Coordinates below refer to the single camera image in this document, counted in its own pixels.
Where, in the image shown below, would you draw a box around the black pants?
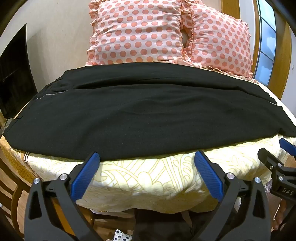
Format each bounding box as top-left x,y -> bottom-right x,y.
3,62 -> 296,162

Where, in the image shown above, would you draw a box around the wooden bed frame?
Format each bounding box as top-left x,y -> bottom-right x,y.
0,112 -> 137,241

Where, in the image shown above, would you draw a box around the pink polka dot pillow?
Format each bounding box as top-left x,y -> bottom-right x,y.
85,0 -> 185,66
180,0 -> 255,78

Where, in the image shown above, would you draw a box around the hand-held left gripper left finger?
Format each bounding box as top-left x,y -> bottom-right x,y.
27,152 -> 103,241

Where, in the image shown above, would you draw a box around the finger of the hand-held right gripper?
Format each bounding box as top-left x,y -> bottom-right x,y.
257,148 -> 286,173
279,138 -> 296,160

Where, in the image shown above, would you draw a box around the window with wooden frame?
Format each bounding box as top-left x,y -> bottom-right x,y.
220,0 -> 292,98

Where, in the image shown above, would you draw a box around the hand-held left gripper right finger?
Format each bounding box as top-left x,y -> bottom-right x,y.
193,150 -> 271,241

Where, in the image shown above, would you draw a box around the polka dot cloth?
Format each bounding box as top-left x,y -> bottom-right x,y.
112,229 -> 134,241

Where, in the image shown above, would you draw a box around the black television screen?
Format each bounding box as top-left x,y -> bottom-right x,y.
0,23 -> 37,119

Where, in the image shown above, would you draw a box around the yellow patterned bed sheet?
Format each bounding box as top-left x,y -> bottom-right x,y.
0,62 -> 296,215

